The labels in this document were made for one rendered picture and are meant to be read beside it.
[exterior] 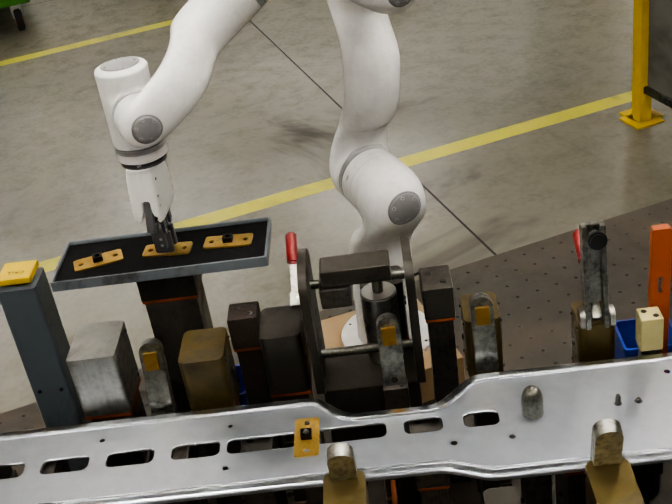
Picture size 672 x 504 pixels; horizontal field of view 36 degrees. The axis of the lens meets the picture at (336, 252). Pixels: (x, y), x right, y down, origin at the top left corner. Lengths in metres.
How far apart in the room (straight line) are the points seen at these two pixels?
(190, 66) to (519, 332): 1.00
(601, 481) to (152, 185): 0.82
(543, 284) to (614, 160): 2.11
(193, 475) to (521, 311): 0.99
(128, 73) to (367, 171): 0.48
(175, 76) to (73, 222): 3.08
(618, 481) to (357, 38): 0.84
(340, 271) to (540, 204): 2.60
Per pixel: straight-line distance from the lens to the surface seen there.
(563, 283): 2.39
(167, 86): 1.57
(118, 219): 4.54
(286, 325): 1.67
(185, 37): 1.61
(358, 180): 1.85
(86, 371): 1.68
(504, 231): 3.97
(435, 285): 1.64
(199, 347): 1.67
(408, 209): 1.82
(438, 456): 1.51
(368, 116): 1.81
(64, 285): 1.78
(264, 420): 1.62
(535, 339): 2.22
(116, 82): 1.62
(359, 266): 1.59
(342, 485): 1.42
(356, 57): 1.77
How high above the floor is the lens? 2.02
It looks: 31 degrees down
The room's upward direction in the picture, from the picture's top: 9 degrees counter-clockwise
